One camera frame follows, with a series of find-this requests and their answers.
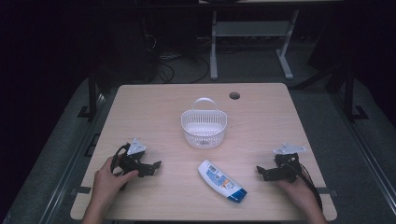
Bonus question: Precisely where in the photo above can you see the metal frame rail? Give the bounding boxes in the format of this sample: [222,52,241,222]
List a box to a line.
[38,91,106,224]
[330,91,396,216]

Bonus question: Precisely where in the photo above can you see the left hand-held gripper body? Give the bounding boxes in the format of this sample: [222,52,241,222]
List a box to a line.
[118,138,151,178]

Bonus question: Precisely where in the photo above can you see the person's left hand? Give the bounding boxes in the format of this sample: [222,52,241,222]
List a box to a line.
[92,155,140,207]

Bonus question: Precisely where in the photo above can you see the white metal desk frame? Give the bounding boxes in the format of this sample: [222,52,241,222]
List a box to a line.
[209,8,301,81]

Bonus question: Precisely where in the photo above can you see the right hand-held gripper black cable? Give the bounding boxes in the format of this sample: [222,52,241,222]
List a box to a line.
[290,161,323,211]

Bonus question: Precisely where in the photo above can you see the white plastic basket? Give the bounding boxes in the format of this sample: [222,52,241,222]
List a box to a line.
[180,97,229,150]

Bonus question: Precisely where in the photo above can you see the hand-held gripper black cable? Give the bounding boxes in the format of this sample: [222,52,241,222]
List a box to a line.
[109,143,131,176]
[290,161,323,211]

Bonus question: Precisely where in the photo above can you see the left hand-held gripper black cable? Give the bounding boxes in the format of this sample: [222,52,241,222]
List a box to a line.
[109,143,131,176]

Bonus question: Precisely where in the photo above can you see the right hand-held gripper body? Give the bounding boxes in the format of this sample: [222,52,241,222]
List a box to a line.
[273,143,307,184]

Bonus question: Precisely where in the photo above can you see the white bottle with blue cap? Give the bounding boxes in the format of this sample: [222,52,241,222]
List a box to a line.
[197,159,248,204]

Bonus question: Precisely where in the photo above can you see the black floor cables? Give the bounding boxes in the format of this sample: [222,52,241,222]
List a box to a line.
[154,50,211,85]

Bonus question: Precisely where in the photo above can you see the black metal stand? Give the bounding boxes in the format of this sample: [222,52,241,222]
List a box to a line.
[77,69,101,123]
[340,63,370,123]

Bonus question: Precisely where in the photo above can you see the person's right hand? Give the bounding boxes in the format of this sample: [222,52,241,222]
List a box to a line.
[276,174,316,214]

